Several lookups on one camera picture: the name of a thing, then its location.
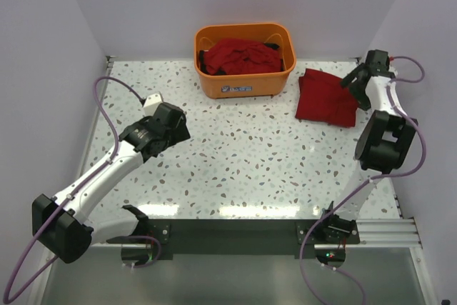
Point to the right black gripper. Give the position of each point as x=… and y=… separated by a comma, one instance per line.
x=362, y=74

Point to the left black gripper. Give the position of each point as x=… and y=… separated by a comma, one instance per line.
x=175, y=133

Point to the dark red t shirt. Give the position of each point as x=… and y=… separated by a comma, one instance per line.
x=323, y=99

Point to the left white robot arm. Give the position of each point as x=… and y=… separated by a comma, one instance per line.
x=61, y=223

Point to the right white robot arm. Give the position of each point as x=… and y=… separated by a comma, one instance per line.
x=381, y=148

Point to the red t shirts in basket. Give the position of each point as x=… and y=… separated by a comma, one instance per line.
x=240, y=56

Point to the orange plastic basket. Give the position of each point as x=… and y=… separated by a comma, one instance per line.
x=229, y=86

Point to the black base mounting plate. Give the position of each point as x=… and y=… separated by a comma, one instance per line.
x=220, y=236

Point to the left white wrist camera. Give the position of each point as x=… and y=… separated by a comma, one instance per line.
x=151, y=104

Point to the aluminium frame rail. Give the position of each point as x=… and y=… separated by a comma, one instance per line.
x=380, y=232

